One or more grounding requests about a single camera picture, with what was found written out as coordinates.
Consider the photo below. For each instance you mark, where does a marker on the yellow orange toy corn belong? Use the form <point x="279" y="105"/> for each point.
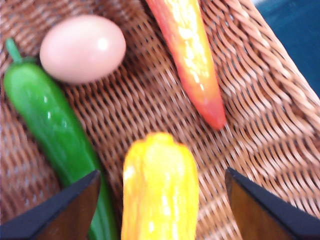
<point x="160" y="190"/>

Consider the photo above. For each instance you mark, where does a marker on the brown wicker basket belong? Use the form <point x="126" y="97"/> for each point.
<point x="150" y="100"/>

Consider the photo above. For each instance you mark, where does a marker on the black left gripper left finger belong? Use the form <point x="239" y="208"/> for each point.
<point x="57" y="217"/>

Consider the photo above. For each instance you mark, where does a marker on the orange carrot with green leaves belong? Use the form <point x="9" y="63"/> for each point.
<point x="190" y="62"/>

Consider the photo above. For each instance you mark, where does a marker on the pale brown egg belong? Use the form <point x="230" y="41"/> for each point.
<point x="82" y="48"/>

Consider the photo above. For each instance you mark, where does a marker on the green chili pepper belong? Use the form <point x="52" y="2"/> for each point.
<point x="47" y="112"/>

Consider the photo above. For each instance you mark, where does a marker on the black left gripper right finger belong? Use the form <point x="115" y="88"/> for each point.
<point x="265" y="215"/>

